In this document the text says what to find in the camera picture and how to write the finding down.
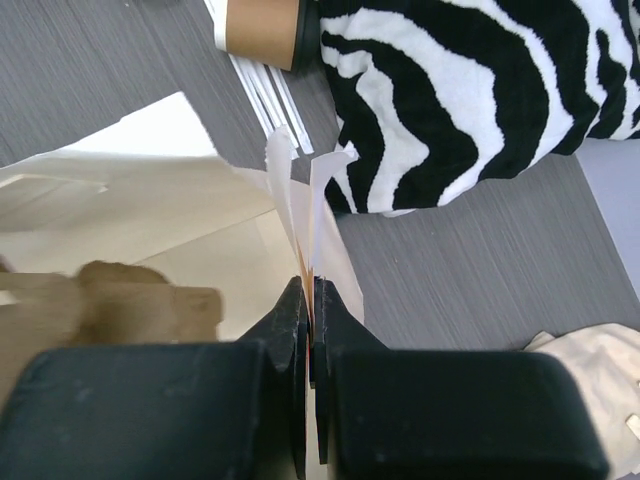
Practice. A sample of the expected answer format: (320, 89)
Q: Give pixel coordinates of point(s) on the beige cloth drawstring pouch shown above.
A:
(604, 361)

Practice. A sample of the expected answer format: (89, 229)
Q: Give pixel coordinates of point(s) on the single brown paper cup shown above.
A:
(259, 30)

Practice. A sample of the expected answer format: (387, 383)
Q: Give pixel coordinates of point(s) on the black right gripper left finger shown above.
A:
(224, 410)

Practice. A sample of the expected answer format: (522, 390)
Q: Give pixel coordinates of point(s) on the zebra print cushion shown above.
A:
(434, 97)

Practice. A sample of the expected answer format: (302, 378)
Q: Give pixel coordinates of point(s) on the cream paper bag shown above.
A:
(152, 191)

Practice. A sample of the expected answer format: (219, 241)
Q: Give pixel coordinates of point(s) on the single black cup lid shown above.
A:
(307, 35)

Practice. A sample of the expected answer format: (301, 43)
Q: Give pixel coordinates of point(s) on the cardboard cup carrier tray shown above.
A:
(105, 303)

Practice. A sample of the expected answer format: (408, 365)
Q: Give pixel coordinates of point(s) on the white paper straw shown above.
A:
(265, 87)

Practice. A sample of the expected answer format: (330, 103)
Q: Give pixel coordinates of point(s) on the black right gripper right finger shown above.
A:
(384, 413)

